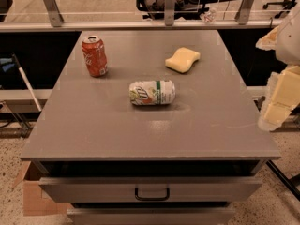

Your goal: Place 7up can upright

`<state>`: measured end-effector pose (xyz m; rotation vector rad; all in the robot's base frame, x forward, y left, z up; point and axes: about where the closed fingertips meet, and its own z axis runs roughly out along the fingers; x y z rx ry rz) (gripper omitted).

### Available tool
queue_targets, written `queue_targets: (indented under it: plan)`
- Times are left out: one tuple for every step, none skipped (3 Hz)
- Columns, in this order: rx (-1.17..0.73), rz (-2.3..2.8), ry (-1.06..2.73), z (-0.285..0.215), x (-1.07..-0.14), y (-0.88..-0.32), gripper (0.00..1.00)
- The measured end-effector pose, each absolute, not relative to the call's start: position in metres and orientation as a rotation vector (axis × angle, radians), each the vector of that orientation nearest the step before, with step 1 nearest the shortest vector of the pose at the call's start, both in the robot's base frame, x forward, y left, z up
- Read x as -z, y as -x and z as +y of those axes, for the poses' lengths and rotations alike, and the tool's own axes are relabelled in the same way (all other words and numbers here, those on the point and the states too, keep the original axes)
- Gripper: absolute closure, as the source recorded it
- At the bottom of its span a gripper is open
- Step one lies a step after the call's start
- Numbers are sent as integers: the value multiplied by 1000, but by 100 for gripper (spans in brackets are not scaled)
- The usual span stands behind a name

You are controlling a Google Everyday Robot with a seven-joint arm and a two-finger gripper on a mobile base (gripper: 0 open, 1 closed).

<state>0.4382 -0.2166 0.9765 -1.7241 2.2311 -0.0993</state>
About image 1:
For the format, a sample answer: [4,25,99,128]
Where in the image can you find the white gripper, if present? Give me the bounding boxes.
[256,5,300,131]

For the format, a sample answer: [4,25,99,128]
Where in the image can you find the white green 7up can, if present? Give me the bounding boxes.
[129,80,176,105]

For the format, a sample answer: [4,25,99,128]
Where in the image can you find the red coca-cola can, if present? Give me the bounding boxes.
[82,36,108,77]

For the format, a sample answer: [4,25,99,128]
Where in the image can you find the black chair base right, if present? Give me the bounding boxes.
[262,0,297,19]

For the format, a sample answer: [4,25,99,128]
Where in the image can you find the crumpled clear plastic wrapper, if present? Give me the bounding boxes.
[200,9,217,24]

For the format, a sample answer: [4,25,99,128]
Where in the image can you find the yellow sponge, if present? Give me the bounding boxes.
[165,47,201,73]

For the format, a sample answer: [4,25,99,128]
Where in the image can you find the grey drawer cabinet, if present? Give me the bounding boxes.
[20,29,282,225]

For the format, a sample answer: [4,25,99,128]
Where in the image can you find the lower grey drawer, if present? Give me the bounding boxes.
[67,208,235,225]

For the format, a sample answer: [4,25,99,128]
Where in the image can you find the grey drawer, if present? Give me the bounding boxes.
[67,208,235,225]
[39,177,262,203]

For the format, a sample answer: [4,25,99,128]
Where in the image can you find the upper grey drawer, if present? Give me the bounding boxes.
[39,177,262,203]

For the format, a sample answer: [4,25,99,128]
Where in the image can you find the white stick with black tip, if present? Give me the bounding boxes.
[12,53,42,112]

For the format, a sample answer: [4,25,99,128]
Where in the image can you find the brown cardboard box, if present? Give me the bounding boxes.
[13,161,71,216]

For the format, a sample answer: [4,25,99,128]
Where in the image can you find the black drawer handle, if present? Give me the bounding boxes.
[134,187,171,202]

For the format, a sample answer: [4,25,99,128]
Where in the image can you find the metal railing frame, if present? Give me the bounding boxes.
[0,0,281,31]

